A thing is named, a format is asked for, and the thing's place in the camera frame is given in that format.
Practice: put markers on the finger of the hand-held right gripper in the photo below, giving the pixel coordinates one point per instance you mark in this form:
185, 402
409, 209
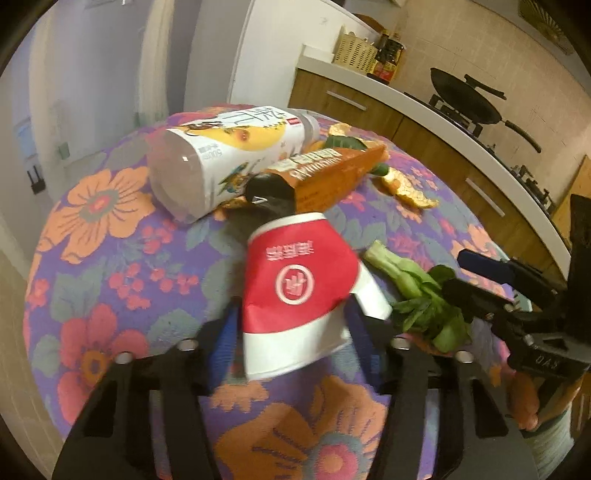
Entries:
471, 297
485, 267

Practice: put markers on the green bok choy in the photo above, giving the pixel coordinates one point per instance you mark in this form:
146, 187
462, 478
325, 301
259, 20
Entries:
415, 295

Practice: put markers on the red and white paper cup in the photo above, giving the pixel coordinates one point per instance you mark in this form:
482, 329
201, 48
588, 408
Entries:
295, 281

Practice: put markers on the wooden cutting board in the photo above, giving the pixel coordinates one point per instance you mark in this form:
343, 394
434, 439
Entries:
570, 203

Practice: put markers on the black wok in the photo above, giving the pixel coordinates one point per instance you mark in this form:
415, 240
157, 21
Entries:
466, 99

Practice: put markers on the large dark sauce bottle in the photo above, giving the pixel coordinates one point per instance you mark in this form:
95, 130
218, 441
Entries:
393, 62

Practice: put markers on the wooden kitchen cabinet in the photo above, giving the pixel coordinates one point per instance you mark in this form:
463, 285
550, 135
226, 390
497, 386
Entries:
415, 134

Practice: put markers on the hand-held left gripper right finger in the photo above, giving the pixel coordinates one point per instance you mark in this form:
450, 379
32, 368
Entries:
363, 338

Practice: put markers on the cream plastic basket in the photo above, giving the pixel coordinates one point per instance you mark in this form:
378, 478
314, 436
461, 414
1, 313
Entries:
355, 48

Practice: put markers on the plastic bottle with yellow label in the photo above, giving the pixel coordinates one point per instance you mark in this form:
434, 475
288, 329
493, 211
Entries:
221, 147

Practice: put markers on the ceiling vent fan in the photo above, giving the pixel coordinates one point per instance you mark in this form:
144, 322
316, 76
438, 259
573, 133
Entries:
547, 21

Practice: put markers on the black router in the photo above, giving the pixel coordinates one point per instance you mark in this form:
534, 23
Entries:
36, 183

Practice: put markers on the large orange peel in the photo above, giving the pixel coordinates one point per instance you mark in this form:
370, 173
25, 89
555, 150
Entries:
406, 189

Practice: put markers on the slim dark sauce bottle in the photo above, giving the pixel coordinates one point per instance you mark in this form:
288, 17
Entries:
379, 53

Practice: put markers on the floral tablecloth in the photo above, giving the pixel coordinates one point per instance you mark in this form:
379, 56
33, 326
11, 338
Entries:
115, 258

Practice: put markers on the person's right hand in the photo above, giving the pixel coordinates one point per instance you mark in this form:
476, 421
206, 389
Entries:
525, 401

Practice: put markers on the black gas stove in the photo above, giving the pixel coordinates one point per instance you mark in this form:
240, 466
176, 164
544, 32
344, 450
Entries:
521, 173

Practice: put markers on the wooden box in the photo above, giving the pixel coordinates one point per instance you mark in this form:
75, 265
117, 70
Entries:
369, 21

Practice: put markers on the orange paper carton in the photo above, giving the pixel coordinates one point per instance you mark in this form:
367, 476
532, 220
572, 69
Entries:
323, 171

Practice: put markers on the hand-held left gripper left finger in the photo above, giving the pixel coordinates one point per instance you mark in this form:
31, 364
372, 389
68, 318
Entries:
224, 342

